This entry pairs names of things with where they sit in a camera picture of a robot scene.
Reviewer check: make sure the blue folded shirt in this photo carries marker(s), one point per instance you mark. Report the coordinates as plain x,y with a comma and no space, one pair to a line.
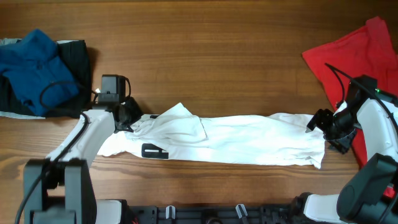
37,73

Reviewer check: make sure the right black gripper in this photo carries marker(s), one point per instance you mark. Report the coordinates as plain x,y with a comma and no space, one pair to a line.
324,125

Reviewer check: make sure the white t-shirt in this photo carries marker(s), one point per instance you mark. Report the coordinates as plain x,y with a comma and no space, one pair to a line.
276,140

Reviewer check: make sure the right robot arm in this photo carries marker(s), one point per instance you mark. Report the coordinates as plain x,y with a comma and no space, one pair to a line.
362,199

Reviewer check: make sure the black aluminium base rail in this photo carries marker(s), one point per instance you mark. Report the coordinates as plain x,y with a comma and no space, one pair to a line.
267,214

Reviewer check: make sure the black folded garment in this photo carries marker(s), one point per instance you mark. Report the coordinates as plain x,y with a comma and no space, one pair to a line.
76,103

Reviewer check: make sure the red t-shirt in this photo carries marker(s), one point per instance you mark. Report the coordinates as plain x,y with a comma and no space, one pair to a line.
366,51

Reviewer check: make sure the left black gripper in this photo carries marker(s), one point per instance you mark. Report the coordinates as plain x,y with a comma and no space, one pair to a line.
130,116

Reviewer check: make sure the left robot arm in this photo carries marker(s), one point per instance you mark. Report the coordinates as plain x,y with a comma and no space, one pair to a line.
58,188

